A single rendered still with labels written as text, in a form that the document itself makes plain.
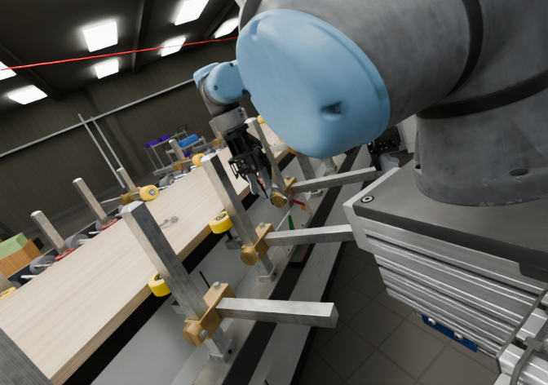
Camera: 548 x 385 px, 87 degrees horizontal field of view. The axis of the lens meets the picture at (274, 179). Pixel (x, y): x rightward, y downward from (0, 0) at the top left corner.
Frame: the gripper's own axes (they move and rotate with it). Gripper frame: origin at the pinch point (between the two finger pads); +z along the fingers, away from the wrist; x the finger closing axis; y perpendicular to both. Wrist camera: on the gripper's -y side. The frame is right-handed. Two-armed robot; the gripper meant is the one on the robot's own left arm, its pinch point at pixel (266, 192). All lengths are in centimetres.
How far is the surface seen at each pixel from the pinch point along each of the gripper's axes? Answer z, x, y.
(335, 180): 9.9, 18.1, -16.6
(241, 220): 3.5, -8.4, 4.6
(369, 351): 95, 5, -23
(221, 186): -7.6, -9.1, 4.7
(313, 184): 9.8, 10.6, -19.3
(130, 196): 0, -95, -68
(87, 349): 6, -38, 35
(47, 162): -76, -839, -724
